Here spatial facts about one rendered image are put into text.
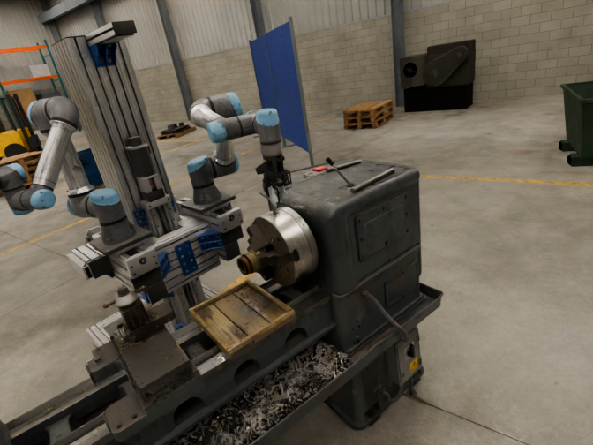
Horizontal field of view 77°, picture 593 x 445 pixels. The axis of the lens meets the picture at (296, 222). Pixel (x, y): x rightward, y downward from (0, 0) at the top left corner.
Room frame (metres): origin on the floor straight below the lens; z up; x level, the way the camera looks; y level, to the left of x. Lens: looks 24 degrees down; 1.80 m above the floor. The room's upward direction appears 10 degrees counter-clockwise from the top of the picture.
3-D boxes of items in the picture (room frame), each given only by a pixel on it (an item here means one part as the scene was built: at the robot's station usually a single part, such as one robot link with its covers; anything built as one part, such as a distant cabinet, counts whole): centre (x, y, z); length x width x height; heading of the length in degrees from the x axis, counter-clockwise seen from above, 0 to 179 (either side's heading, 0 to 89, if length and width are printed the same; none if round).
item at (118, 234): (1.65, 0.83, 1.21); 0.15 x 0.15 x 0.10
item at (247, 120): (1.41, 0.09, 1.60); 0.11 x 0.11 x 0.08; 23
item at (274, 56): (8.36, -0.05, 1.18); 4.12 x 0.80 x 2.35; 11
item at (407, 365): (1.42, -0.39, 0.41); 0.34 x 0.17 x 0.82; 124
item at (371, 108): (9.40, -2.23, 0.22); 1.25 x 0.86 x 0.44; 143
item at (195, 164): (1.98, 0.46, 1.33); 0.13 x 0.12 x 0.14; 113
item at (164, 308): (1.16, 0.61, 0.99); 0.20 x 0.10 x 0.05; 124
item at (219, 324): (1.27, 0.29, 0.89); 0.36 x 0.30 x 0.04; 34
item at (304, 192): (1.65, -0.24, 1.06); 0.59 x 0.48 x 0.39; 124
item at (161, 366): (1.09, 0.60, 0.95); 0.43 x 0.17 x 0.05; 34
